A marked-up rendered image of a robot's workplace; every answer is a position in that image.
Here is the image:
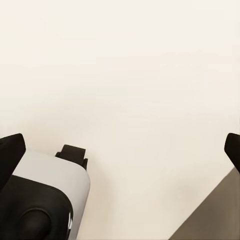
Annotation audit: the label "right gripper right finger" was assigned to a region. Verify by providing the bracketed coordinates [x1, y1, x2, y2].
[224, 133, 240, 172]

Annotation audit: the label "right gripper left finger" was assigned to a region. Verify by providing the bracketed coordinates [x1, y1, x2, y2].
[0, 133, 26, 193]

